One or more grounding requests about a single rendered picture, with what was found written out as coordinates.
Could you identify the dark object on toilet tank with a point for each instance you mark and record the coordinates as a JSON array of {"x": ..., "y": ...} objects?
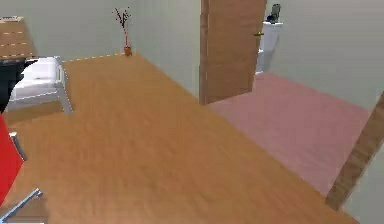
[{"x": 274, "y": 14}]

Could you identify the white toilet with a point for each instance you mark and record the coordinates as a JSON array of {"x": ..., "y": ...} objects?
[{"x": 268, "y": 43}]

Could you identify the brown wooden chest of drawers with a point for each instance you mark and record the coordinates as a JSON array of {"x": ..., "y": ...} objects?
[{"x": 13, "y": 38}]

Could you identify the brown wooden room door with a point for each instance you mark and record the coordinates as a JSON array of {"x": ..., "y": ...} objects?
[{"x": 230, "y": 50}]

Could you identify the twig plant in orange pot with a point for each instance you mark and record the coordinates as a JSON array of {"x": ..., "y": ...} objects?
[{"x": 124, "y": 30}]

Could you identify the white armchair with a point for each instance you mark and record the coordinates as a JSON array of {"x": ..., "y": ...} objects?
[{"x": 41, "y": 83}]

